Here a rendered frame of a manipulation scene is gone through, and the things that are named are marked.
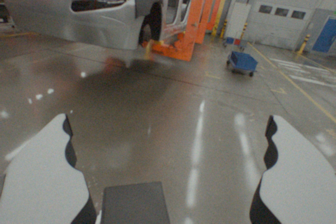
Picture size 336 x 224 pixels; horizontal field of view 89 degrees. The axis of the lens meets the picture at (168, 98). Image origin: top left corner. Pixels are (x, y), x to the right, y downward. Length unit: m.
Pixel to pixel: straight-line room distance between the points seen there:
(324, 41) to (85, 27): 13.21
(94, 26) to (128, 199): 1.61
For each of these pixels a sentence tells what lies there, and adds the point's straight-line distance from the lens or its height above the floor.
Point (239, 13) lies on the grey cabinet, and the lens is 10.74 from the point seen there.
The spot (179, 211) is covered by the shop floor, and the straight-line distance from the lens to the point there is 1.50.
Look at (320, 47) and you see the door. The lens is 13.94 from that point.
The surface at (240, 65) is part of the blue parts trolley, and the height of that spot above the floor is 0.25.
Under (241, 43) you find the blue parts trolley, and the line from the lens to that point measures 8.57.
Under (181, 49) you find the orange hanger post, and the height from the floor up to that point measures 0.68.
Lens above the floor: 1.30
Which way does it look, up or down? 28 degrees down
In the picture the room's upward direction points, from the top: 10 degrees clockwise
